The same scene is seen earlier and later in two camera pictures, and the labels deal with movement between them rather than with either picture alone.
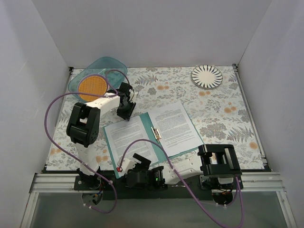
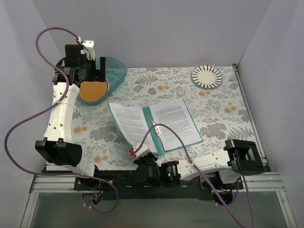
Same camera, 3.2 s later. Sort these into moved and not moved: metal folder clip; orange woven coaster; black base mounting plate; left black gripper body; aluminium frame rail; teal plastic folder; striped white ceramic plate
Moved: metal folder clip; left black gripper body; teal plastic folder
Not moved: black base mounting plate; striped white ceramic plate; orange woven coaster; aluminium frame rail
